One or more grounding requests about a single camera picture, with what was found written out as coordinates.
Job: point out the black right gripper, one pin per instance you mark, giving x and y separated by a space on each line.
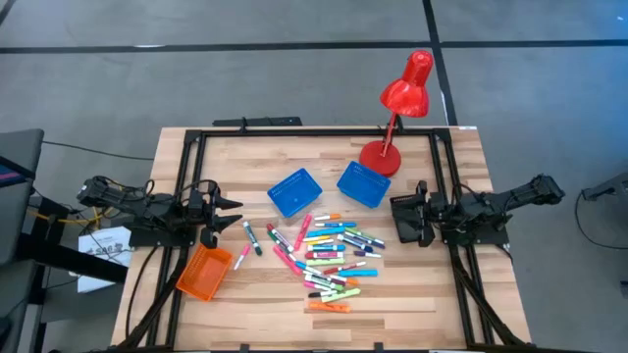
432 211

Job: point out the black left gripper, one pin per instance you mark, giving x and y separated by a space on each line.
203 208

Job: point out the black plastic basket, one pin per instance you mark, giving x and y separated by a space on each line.
404 238

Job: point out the red whiteboard marker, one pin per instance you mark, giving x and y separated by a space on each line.
279 237

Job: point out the purple-capped short marker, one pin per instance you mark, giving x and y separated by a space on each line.
365 254

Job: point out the orange plastic basket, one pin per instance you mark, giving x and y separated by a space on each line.
203 272

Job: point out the dark blue whiteboard marker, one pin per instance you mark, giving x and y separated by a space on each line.
354 242

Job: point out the blue thin marker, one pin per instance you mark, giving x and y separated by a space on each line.
338 224

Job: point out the pink highlighter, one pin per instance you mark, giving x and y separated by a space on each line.
287 260
303 231

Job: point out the light blue thick marker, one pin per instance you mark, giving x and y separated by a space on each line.
359 272
326 231

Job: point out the orange-capped thin white marker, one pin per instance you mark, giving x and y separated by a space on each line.
328 216
353 282

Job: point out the red thin marker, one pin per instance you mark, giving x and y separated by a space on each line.
343 267

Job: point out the blue-capped white marker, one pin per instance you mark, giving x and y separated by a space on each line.
301 265

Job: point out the teal whiteboard marker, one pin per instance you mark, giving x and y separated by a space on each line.
326 248

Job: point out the yellow thin marker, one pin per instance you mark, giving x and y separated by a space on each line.
321 242
316 238

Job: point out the pink whiteboard marker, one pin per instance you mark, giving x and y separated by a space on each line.
324 255

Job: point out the light green highlighter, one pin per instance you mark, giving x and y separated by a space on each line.
325 262
343 294

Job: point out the maroon thin marker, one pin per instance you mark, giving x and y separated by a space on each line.
329 277

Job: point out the black-capped thin white marker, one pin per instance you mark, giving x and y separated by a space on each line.
318 294

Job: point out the orange highlighter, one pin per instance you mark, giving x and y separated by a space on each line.
329 307

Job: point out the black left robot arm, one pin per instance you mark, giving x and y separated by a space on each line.
147 206

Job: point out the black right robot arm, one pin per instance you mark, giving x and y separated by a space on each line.
510 198

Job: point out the blue plastic basket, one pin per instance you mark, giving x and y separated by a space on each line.
364 185
294 193

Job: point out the black power strip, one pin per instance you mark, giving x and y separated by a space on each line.
265 121

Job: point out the red desk lamp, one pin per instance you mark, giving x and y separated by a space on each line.
407 93

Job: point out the white printed paper sheet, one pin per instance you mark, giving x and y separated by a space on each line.
105 250

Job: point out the grey stand leg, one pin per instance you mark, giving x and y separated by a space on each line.
608 188

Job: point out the grey desk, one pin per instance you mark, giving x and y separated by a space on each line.
22 147

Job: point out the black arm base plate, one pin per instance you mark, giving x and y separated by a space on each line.
147 239
490 237

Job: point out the black frame clamp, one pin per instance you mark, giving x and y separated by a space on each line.
400 128
244 128
378 347
244 348

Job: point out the black aluminium table frame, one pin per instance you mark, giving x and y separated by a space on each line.
319 132

